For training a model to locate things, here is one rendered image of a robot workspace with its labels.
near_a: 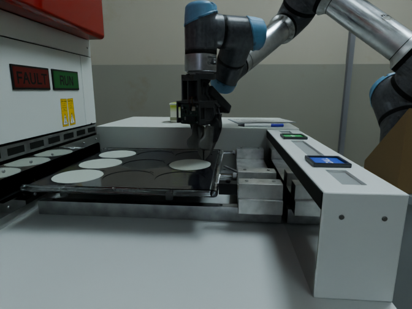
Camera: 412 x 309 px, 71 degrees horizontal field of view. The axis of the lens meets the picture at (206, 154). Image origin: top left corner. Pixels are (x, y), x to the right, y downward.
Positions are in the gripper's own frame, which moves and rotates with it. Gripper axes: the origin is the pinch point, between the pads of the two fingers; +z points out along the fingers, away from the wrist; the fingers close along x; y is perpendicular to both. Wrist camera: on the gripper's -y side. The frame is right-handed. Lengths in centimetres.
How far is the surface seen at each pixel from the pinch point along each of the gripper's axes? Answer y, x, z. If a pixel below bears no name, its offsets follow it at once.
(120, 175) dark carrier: 22.4, -6.0, 1.4
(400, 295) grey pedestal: -32, 46, 41
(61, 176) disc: 30.0, -15.4, 1.3
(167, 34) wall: -138, -140, -64
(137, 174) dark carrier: 19.7, -3.8, 1.4
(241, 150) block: -13.5, 2.9, 0.8
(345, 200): 24.7, 37.5, -3.8
